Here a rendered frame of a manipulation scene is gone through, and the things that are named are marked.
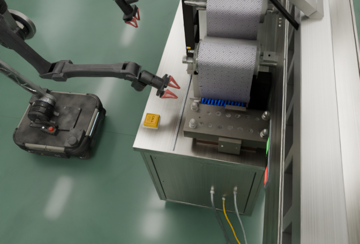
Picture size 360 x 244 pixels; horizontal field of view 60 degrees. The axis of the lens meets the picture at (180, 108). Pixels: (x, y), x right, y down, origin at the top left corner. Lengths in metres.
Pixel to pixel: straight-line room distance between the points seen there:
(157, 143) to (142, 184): 0.94
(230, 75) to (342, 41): 0.44
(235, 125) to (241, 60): 0.31
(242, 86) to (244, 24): 0.28
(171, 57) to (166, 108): 0.37
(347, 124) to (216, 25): 0.75
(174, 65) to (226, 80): 0.53
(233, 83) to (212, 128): 0.22
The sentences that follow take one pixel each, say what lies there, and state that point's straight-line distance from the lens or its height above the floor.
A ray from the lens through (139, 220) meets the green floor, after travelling 2.38.
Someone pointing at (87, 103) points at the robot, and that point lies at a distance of 2.66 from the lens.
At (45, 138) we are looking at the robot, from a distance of 2.62.
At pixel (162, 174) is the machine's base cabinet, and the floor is 0.60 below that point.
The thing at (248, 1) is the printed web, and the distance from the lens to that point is 1.43.
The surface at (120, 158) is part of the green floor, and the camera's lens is 2.59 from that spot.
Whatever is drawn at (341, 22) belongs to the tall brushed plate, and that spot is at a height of 1.44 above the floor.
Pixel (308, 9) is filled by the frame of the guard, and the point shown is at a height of 1.68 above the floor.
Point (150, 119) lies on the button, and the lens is 1.60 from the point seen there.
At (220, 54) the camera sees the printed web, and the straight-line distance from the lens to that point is 1.32.
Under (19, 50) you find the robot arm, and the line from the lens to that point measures 1.62.
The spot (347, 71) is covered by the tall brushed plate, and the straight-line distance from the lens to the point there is 1.16.
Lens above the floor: 2.25
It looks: 55 degrees down
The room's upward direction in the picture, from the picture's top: 8 degrees counter-clockwise
